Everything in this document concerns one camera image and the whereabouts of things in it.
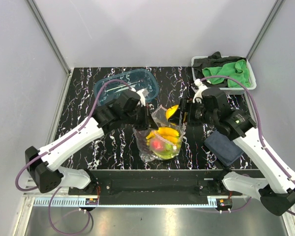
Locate white plastic basket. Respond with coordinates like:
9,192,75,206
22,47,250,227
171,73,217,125
191,55,257,95

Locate green white fake leek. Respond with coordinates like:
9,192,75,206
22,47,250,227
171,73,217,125
153,146,180,160

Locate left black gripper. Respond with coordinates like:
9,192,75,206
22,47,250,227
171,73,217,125
122,103,159,131

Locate folded blue cloth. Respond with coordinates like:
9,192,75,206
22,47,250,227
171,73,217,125
204,131,244,167

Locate yellow fake banana bunch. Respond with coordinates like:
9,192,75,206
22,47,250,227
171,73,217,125
146,127,181,145

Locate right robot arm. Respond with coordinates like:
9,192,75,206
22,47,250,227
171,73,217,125
167,88,295,216

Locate dark grey cloth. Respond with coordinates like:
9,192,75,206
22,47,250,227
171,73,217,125
192,51,246,88

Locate red fake peach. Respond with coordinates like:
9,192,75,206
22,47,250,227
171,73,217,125
150,139,165,151

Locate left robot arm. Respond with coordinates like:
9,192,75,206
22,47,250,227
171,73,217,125
25,88,157,195

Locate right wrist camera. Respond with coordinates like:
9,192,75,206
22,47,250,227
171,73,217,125
191,79,208,103

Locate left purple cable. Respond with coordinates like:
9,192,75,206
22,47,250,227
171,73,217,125
16,79,138,234

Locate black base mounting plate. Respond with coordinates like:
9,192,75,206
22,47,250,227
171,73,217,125
68,170,240,207

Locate clear zip top bag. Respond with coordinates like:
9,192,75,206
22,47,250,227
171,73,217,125
134,105,185,162

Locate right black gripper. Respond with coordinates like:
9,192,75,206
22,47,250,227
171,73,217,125
168,97,217,126

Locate aluminium rail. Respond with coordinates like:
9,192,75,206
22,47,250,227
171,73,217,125
22,178,292,207

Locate blue plastic container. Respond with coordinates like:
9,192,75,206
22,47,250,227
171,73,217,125
93,69,160,105

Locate green cloth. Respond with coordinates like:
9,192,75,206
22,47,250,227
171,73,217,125
202,59,251,88

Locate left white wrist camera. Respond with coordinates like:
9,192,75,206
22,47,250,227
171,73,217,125
136,88,149,107

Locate purple fake grapes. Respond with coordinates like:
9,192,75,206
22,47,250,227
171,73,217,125
135,130,152,154

